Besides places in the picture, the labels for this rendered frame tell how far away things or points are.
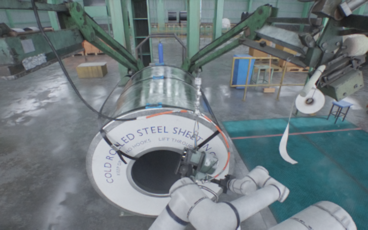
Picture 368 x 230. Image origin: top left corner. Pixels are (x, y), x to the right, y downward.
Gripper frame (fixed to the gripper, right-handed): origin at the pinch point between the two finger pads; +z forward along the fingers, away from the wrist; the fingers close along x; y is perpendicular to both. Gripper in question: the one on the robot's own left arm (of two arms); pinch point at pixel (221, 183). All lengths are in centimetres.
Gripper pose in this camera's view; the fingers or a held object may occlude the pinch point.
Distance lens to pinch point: 146.1
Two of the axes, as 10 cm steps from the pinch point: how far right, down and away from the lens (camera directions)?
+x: -2.9, 9.0, -3.4
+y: -9.1, -3.7, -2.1
